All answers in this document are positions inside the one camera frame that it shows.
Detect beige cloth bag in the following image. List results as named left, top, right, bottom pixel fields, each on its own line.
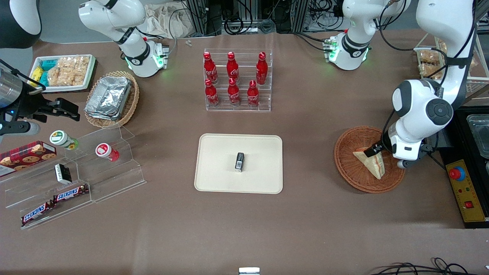
left=142, top=3, right=196, bottom=39

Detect clear plastic container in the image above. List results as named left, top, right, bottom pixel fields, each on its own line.
left=466, top=114, right=489, bottom=159

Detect triangular sandwich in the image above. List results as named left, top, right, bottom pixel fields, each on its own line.
left=352, top=147, right=387, bottom=180

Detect black and white small box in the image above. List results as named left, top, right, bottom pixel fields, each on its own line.
left=54, top=163, right=73, bottom=185

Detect snickers chocolate bar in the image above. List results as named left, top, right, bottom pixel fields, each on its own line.
left=52, top=184, right=90, bottom=203
left=21, top=201, right=54, bottom=226

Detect cracker bag in rack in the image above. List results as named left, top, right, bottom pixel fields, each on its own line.
left=417, top=50, right=440, bottom=65
left=419, top=63, right=446, bottom=79

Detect green lid cup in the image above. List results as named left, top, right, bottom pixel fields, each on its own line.
left=50, top=130, right=79, bottom=150

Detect coiled black cable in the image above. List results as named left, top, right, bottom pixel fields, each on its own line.
left=223, top=16, right=246, bottom=36

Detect red cookie box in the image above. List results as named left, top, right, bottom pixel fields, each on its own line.
left=0, top=141, right=57, bottom=177

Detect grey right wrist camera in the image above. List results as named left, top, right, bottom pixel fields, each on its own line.
left=0, top=121, right=41, bottom=136

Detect red lid cup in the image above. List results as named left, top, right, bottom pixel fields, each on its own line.
left=95, top=143, right=120, bottom=162

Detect red cola bottle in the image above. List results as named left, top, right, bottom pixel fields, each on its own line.
left=204, top=79, right=220, bottom=108
left=203, top=52, right=219, bottom=85
left=227, top=78, right=241, bottom=107
left=256, top=52, right=269, bottom=85
left=247, top=80, right=260, bottom=108
left=227, top=52, right=240, bottom=85

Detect white rectangular snack tray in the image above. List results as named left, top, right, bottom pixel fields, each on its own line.
left=30, top=54, right=97, bottom=93

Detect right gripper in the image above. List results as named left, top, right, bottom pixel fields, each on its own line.
left=13, top=81, right=81, bottom=123

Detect stack of foil trays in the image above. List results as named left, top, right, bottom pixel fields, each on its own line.
left=84, top=76, right=133, bottom=121

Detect black appliance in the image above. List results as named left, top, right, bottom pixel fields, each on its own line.
left=439, top=105, right=489, bottom=230

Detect clear acrylic bottle rack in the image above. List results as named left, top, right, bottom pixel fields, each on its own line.
left=204, top=48, right=273, bottom=112

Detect black floor cables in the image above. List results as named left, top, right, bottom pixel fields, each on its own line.
left=369, top=257, right=489, bottom=275

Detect white wire rack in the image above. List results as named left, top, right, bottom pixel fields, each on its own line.
left=414, top=32, right=489, bottom=103

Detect clear rice cracker bag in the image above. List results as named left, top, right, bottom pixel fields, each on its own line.
left=47, top=56, right=91, bottom=87

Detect beige plastic tray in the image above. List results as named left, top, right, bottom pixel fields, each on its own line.
left=194, top=133, right=283, bottom=194

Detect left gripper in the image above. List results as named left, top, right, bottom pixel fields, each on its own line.
left=364, top=132, right=423, bottom=161

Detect yellow snack pack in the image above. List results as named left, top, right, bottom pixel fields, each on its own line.
left=30, top=66, right=44, bottom=86

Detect brown wicker basket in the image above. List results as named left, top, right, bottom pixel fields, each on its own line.
left=334, top=126, right=406, bottom=194

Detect yellow emergency stop box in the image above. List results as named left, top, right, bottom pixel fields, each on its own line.
left=446, top=159, right=487, bottom=223

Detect clear acrylic stepped display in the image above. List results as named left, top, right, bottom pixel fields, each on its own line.
left=0, top=125, right=147, bottom=231

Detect light wicker basket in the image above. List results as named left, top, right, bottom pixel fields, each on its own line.
left=84, top=71, right=140, bottom=129

